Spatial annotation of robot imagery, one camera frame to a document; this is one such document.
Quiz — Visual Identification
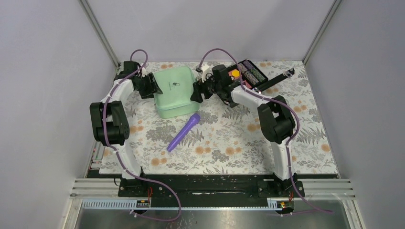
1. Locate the black poker chip case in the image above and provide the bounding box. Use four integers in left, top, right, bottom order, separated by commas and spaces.
217, 60, 295, 109

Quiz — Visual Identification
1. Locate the white slotted cable duct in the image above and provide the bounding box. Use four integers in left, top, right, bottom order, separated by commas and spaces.
82, 199, 287, 211

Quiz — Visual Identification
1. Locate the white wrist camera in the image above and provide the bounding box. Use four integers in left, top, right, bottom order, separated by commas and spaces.
196, 63, 212, 83
139, 68, 150, 78

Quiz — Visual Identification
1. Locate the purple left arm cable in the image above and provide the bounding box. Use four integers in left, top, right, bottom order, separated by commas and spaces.
102, 49, 182, 222

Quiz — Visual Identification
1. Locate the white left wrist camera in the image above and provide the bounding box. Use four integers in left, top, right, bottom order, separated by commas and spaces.
139, 68, 150, 78

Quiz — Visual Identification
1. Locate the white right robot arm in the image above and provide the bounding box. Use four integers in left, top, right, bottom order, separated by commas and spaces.
191, 63, 297, 197

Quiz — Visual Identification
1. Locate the purple flashlight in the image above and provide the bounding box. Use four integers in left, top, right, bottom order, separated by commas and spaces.
167, 113, 201, 152

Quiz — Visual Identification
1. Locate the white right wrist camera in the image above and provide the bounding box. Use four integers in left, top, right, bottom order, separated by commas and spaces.
196, 63, 212, 83

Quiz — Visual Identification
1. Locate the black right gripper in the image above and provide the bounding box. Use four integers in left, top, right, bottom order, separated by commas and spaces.
190, 74, 221, 104

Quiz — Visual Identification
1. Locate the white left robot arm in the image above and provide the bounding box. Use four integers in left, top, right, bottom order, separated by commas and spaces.
89, 61, 163, 196

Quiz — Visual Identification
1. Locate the mint green medicine kit case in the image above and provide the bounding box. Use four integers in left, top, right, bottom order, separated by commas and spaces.
154, 66, 200, 119

